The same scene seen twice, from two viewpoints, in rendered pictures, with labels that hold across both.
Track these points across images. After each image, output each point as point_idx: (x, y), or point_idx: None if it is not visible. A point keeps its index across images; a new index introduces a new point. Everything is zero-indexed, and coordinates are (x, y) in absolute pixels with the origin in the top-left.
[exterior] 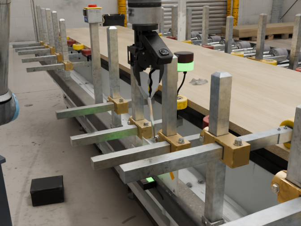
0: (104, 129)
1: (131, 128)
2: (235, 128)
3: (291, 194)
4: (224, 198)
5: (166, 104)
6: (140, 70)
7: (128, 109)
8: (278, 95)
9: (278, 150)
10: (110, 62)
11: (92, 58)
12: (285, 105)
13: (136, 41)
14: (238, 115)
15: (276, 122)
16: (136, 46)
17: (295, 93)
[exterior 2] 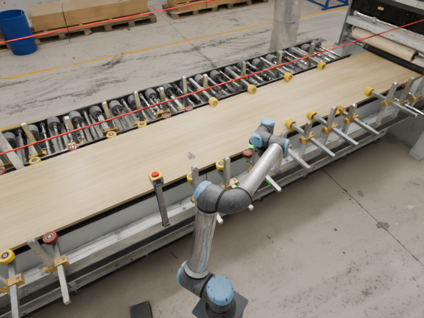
0: (192, 217)
1: (236, 186)
2: (250, 148)
3: (308, 139)
4: (247, 172)
5: (258, 159)
6: None
7: (145, 213)
8: (212, 131)
9: None
10: (199, 182)
11: (161, 201)
12: (226, 132)
13: (263, 147)
14: (240, 146)
15: (246, 137)
16: (263, 149)
17: (208, 126)
